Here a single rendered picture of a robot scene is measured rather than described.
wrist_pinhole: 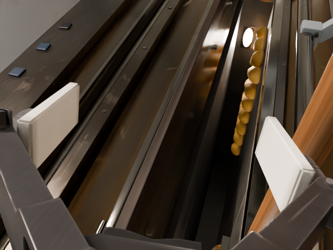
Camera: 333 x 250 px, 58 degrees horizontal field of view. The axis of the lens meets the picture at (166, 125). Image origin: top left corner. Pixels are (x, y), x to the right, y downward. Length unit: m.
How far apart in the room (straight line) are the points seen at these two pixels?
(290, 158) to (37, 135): 0.13
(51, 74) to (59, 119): 0.99
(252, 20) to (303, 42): 1.29
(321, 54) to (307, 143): 1.05
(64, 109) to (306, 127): 0.18
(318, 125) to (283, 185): 0.08
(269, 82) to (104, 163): 0.62
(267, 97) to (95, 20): 0.83
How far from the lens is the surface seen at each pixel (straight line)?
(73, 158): 0.87
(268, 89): 1.08
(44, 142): 0.17
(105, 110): 0.97
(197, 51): 0.94
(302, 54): 0.57
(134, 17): 1.44
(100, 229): 0.64
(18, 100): 1.11
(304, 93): 0.48
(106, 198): 0.77
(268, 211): 0.35
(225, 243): 1.11
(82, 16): 1.51
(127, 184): 0.62
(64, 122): 0.20
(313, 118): 0.24
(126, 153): 0.84
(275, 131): 0.19
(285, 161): 0.17
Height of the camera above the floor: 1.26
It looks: 12 degrees up
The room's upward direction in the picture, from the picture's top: 78 degrees counter-clockwise
